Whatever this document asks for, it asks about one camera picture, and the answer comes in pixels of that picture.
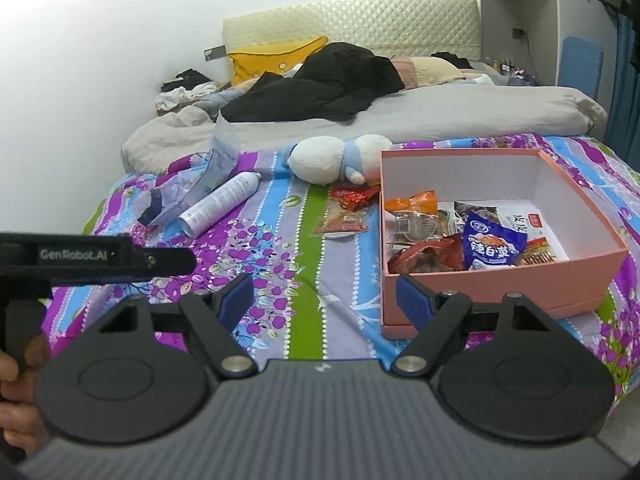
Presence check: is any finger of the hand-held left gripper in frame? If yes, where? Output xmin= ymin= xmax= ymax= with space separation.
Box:
xmin=132 ymin=247 xmax=197 ymax=278

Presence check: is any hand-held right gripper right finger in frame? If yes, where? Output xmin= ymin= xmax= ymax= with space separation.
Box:
xmin=390 ymin=274 xmax=551 ymax=376

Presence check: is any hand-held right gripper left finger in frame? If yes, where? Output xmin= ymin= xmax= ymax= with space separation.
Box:
xmin=97 ymin=273 xmax=258 ymax=380

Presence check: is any brown orange snack packet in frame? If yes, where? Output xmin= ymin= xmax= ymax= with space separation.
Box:
xmin=387 ymin=237 xmax=468 ymax=275

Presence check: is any pink cardboard box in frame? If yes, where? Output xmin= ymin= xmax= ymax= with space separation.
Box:
xmin=379 ymin=147 xmax=628 ymax=338

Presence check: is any blue and white snack packet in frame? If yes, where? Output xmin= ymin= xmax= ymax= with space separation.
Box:
xmin=460 ymin=210 xmax=528 ymax=272

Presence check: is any orange and clear snack packet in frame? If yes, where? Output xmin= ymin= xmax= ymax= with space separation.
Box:
xmin=384 ymin=190 xmax=446 ymax=241

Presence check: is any red gold snack packet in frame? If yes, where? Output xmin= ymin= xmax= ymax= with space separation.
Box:
xmin=314 ymin=209 xmax=370 ymax=237

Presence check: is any shiny red snack packet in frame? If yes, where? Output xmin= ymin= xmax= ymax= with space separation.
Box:
xmin=329 ymin=184 xmax=382 ymax=213

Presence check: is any white label snack packet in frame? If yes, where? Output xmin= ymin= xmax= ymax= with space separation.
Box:
xmin=452 ymin=200 xmax=546 ymax=235

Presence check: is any red striped snack packet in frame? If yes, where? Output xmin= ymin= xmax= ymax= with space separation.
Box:
xmin=515 ymin=237 xmax=556 ymax=267

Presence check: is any person's left hand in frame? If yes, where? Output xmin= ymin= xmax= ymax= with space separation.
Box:
xmin=0 ymin=335 xmax=52 ymax=456

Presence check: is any white spray can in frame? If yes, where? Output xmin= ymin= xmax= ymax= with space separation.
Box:
xmin=179 ymin=171 xmax=262 ymax=238

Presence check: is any purple floral printed bed sheet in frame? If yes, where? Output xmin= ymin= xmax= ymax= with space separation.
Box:
xmin=42 ymin=132 xmax=640 ymax=401

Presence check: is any clear printed plastic bag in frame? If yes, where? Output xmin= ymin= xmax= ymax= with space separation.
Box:
xmin=137 ymin=109 xmax=238 ymax=227

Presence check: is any white and blue plush toy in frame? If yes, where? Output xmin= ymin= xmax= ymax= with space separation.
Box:
xmin=287 ymin=134 xmax=393 ymax=184

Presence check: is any white clothes pile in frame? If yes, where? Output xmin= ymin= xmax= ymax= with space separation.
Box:
xmin=155 ymin=85 xmax=218 ymax=111

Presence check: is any light blue cloth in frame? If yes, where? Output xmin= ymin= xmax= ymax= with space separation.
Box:
xmin=195 ymin=91 xmax=236 ymax=111

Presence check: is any black clothes pile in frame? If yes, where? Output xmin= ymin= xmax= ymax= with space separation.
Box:
xmin=175 ymin=69 xmax=211 ymax=88

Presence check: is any grey duvet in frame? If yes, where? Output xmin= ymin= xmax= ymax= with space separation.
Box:
xmin=122 ymin=84 xmax=608 ymax=173

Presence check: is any yellow pillow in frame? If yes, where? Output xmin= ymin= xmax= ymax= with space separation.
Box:
xmin=227 ymin=36 xmax=328 ymax=86

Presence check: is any black jacket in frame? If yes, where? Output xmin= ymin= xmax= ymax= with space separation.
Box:
xmin=222 ymin=42 xmax=406 ymax=123

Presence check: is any beige pillow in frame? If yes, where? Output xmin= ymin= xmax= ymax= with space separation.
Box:
xmin=390 ymin=56 xmax=468 ymax=86

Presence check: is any small black cloth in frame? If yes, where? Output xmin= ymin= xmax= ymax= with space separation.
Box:
xmin=431 ymin=51 xmax=473 ymax=70

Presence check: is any cream padded headboard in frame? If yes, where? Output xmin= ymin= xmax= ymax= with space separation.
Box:
xmin=222 ymin=0 xmax=481 ymax=83

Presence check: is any blue padded board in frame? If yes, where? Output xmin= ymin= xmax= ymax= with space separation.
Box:
xmin=557 ymin=36 xmax=606 ymax=103

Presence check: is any blue curtain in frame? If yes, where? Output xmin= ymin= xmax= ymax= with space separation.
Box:
xmin=602 ymin=10 xmax=640 ymax=161

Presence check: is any white wall cabinet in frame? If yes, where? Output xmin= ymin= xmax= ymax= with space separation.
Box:
xmin=475 ymin=0 xmax=621 ymax=88

